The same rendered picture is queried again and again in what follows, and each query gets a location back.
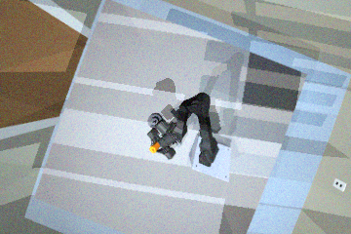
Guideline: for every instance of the orange cylinder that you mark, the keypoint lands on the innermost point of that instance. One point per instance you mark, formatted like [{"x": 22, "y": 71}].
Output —
[{"x": 154, "y": 147}]

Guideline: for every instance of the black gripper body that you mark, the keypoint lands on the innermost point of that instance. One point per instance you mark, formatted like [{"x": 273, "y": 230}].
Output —
[{"x": 162, "y": 142}]

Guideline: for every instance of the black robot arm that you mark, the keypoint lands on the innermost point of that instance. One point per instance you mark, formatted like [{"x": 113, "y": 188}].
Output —
[{"x": 199, "y": 105}]

